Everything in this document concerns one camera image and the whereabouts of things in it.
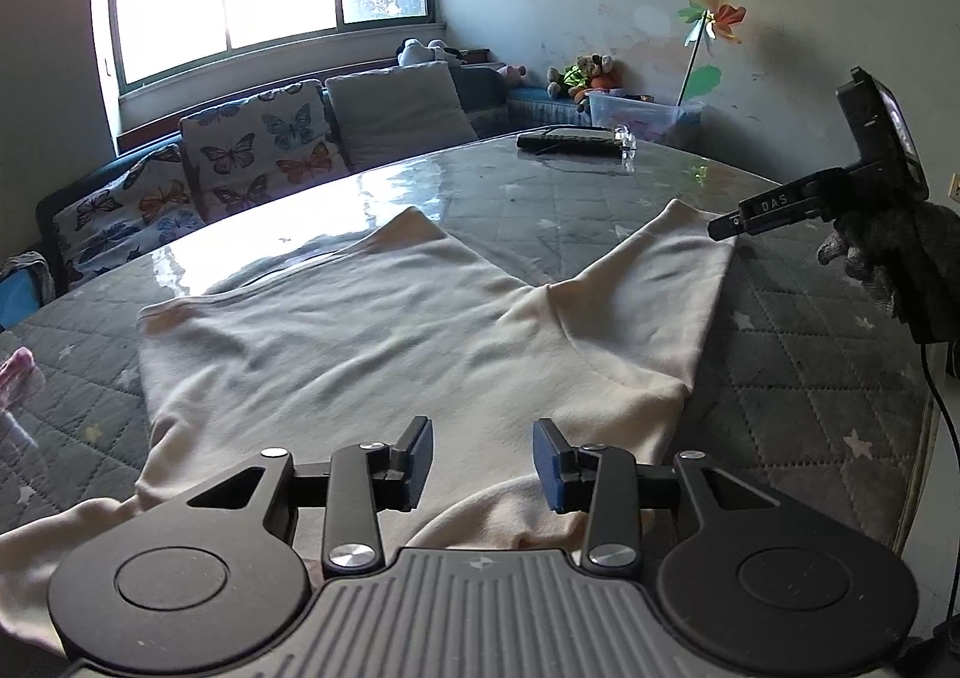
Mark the person's right hand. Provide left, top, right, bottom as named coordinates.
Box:
left=817, top=198, right=960, bottom=320

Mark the black flat remote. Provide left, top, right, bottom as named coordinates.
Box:
left=517, top=127, right=625, bottom=159

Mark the grey pillow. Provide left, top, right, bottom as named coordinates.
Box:
left=323, top=61, right=482, bottom=173

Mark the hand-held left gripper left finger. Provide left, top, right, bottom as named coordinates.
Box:
left=186, top=415, right=435, bottom=575

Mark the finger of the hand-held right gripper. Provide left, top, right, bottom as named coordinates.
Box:
left=708, top=169, right=839, bottom=242

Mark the cream garment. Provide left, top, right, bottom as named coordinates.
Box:
left=0, top=206, right=740, bottom=658

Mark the plush toy in green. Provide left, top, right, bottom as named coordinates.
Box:
left=546, top=57, right=595, bottom=104

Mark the panda plush toy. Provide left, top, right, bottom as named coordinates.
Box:
left=395, top=37, right=460, bottom=68

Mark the clear plastic storage box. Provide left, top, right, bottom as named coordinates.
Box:
left=586, top=88, right=707, bottom=148

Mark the colourful pinwheel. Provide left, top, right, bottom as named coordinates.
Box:
left=676, top=0, right=749, bottom=107

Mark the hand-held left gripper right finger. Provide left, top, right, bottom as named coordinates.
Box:
left=531, top=417, right=782, bottom=575

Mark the brown plush bear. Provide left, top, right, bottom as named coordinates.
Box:
left=585, top=53, right=625, bottom=94

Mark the butterfly print pillow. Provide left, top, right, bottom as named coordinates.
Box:
left=179, top=80, right=351, bottom=215

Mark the dark blue sofa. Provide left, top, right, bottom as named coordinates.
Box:
left=35, top=61, right=593, bottom=293

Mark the blue and grey cloth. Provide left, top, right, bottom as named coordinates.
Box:
left=0, top=252, right=56, bottom=332

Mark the pink crumpled item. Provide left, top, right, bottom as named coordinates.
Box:
left=0, top=346, right=40, bottom=410

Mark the black cable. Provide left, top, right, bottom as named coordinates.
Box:
left=920, top=339, right=960, bottom=503

